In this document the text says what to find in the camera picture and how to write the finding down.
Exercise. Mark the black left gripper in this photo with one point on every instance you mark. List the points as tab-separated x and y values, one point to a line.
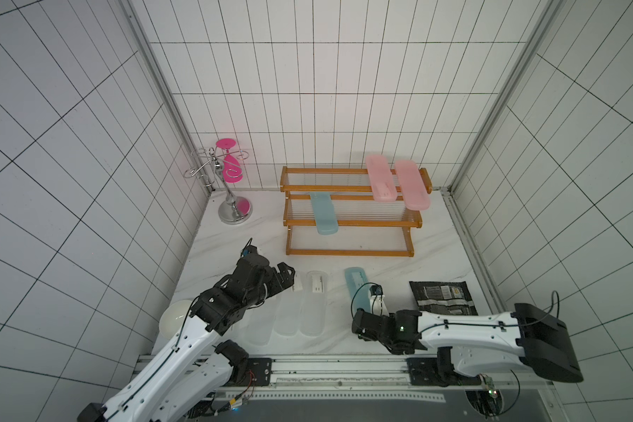
287	280

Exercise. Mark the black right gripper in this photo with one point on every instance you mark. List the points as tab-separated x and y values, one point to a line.
363	323

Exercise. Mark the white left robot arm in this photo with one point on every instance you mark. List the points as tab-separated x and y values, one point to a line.
197	360

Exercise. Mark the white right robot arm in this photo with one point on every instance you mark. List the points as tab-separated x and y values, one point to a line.
472	346

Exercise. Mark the black patterned pouch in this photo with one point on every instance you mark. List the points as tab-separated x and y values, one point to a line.
444	298

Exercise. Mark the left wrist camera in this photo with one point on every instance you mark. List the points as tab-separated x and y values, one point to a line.
249	250

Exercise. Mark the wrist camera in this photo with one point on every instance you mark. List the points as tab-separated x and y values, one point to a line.
249	250
376	290

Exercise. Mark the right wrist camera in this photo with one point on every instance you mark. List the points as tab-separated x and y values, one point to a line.
376	290

